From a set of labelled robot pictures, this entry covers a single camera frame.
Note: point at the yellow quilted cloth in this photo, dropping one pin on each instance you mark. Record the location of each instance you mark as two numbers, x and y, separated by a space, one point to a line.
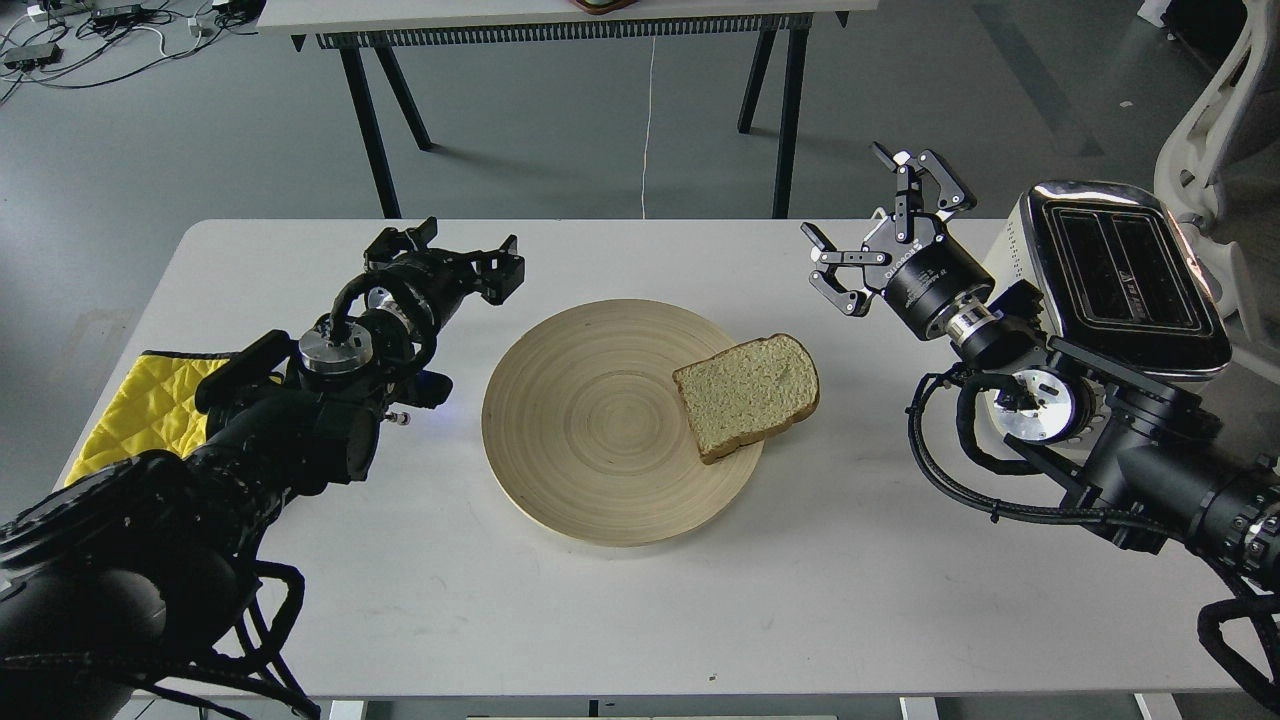
153 408

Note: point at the white office chair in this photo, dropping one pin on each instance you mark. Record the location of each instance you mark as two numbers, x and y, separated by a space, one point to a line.
1233 118

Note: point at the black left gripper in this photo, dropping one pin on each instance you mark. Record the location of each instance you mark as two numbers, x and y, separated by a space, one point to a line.
438 280

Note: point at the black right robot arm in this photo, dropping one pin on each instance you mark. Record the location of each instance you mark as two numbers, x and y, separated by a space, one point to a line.
1157 473

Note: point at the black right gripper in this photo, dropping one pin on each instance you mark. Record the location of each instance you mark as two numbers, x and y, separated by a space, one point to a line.
925 268

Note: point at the white background table black legs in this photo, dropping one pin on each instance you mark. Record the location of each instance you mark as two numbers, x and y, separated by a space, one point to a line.
350 27

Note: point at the round wooden plate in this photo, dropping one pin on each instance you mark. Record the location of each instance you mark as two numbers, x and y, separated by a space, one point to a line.
586 433

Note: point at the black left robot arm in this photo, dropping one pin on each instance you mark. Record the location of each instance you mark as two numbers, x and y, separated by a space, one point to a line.
149 569

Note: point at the slice of white bread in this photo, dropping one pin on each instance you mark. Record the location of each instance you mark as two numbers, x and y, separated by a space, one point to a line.
747 393

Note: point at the white chrome toaster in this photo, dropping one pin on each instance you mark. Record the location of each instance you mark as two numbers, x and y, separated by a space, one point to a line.
1117 280

